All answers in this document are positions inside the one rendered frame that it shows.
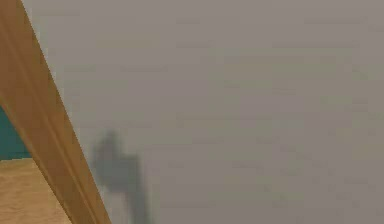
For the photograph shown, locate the brown wooden door frame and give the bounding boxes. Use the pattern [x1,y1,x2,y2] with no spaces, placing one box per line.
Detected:
[0,0,113,224]

